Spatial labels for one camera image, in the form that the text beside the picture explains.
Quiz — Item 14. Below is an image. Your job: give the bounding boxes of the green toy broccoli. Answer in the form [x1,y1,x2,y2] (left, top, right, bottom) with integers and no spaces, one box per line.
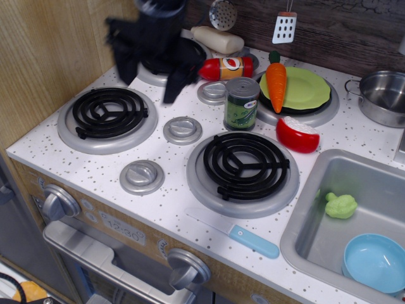
[325,193,358,219]

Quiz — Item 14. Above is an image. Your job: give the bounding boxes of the silver metal pot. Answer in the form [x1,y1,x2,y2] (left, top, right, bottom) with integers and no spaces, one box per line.
[344,71,404,129]

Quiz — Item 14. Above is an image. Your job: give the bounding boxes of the hanging white toy spatula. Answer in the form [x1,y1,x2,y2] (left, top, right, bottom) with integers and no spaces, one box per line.
[272,1,297,44]

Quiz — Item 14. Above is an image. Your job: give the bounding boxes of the silver stovetop knob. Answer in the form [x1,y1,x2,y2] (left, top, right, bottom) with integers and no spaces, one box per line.
[163,117,203,146]
[197,81,226,106]
[120,160,165,196]

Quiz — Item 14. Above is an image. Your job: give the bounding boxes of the red toy ketchup bottle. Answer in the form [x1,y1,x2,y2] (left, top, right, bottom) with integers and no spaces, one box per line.
[198,56,254,81]

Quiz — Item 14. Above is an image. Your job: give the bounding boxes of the silver oven dial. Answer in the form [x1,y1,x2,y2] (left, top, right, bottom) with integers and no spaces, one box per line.
[167,248,211,290]
[42,184,81,221]

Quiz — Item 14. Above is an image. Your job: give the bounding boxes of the hanging metal skimmer ladle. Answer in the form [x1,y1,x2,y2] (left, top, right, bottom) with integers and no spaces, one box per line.
[209,0,237,31]

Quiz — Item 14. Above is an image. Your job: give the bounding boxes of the silver stovetop knob front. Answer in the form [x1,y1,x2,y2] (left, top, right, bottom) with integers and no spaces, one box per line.
[120,160,165,196]

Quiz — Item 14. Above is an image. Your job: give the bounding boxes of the blue handled toy knife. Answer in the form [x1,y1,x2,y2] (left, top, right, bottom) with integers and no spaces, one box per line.
[185,208,280,259]

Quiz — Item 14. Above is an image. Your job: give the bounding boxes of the silver stovetop knob back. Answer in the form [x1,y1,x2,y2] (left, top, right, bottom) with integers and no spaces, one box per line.
[197,81,226,106]

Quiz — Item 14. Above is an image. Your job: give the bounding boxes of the silver toy sink basin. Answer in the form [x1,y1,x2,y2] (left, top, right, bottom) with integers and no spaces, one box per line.
[280,149,404,303]

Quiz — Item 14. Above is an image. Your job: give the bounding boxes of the front left black burner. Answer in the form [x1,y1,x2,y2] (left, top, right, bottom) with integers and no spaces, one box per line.
[57,87,158,155]

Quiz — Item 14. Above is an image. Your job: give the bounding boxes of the yellow object on floor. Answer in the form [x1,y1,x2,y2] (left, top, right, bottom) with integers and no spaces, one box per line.
[20,281,48,303]

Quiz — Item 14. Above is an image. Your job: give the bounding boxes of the silver stovetop knob middle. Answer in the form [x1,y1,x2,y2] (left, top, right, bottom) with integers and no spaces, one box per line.
[163,117,203,146]

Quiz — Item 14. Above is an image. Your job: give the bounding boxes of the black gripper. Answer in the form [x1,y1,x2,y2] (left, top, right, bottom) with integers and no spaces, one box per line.
[105,12,203,104]

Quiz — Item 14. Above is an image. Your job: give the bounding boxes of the green toy pea can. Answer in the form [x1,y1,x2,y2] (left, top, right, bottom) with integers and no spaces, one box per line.
[223,77,261,131]

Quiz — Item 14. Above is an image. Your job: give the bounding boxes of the orange toy carrot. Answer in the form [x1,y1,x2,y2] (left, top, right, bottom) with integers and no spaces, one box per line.
[265,51,287,113]

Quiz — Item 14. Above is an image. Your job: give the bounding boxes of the silver oven dial right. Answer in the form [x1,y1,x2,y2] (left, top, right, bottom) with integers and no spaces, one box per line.
[167,248,211,290]

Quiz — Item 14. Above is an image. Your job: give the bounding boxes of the oven clock display panel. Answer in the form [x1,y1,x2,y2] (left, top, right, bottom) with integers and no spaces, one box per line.
[99,211,146,246]

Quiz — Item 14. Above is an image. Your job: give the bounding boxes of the back right black burner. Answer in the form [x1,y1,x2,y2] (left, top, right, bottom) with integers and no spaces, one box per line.
[254,72,339,127]

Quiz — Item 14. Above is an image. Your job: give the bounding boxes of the front right black burner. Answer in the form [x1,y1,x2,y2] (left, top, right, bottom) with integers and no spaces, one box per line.
[186,131,299,219]

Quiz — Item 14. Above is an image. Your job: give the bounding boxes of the back left black burner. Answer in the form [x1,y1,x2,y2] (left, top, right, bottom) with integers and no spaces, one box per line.
[137,37,212,87]

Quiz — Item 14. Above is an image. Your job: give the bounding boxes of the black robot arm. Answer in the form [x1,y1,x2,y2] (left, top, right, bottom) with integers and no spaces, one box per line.
[105,1,206,104]

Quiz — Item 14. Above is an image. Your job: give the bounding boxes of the red toy cheese wedge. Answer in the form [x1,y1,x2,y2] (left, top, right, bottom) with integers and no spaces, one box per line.
[276,116,320,153]

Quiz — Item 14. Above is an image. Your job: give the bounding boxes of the silver oven dial left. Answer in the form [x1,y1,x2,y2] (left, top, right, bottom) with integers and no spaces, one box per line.
[42,184,81,221]

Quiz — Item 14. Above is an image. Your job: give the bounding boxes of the green toy plate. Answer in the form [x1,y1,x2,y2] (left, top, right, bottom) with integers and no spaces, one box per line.
[277,67,331,113]

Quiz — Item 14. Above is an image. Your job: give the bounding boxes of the silver oven door handle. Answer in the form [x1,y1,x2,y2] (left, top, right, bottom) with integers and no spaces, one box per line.
[43,222,196,303]

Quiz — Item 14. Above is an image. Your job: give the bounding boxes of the light blue toy bowl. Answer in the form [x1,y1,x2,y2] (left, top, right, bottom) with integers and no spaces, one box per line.
[342,234,404,296]

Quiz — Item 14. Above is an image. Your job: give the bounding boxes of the black burner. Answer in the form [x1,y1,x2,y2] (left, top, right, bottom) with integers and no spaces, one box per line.
[137,37,212,87]
[186,131,299,219]
[254,72,339,127]
[57,87,158,155]

